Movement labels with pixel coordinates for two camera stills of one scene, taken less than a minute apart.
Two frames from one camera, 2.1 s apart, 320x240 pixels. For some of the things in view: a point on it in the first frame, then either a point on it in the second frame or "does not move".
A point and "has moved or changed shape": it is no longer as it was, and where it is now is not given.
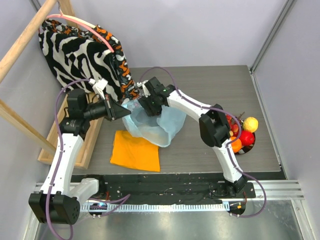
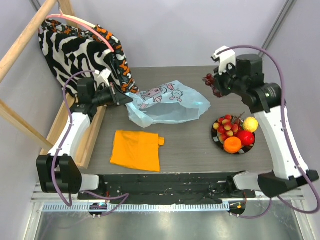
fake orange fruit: [236, 145] does not move
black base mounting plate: [161, 188] does not move
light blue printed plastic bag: [157, 130] has moved or changed shape
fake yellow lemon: [250, 124] does not move
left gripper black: [113, 110] → [117, 96]
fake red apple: [247, 138] does not move
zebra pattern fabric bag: [73, 55] does not move
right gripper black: [149, 107] → [219, 81]
